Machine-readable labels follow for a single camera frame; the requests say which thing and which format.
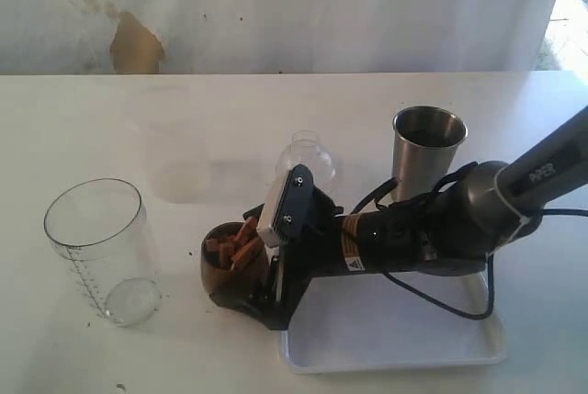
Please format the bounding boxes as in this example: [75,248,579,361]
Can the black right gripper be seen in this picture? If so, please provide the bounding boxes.
[209,191,346,331]

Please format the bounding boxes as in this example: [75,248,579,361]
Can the brown wooden bowl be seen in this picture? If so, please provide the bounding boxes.
[200,222,269,300]

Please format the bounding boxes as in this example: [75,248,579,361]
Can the stainless steel cup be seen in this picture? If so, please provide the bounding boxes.
[390,106,468,202]

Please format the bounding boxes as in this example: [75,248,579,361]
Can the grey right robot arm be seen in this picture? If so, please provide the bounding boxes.
[239,111,587,331]

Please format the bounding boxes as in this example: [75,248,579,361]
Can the clear plastic dome lid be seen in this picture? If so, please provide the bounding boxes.
[275,130,336,190]

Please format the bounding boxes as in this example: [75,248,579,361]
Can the clear plastic measuring cup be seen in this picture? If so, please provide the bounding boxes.
[43,178,163,327]

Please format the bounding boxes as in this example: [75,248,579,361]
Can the white rectangular tray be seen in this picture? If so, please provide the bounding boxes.
[280,275,506,374]

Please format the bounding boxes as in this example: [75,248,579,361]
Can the white zip tie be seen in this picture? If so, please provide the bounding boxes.
[486,178,531,259]

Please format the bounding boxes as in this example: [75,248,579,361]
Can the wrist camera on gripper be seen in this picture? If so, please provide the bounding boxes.
[256,164,314,248]

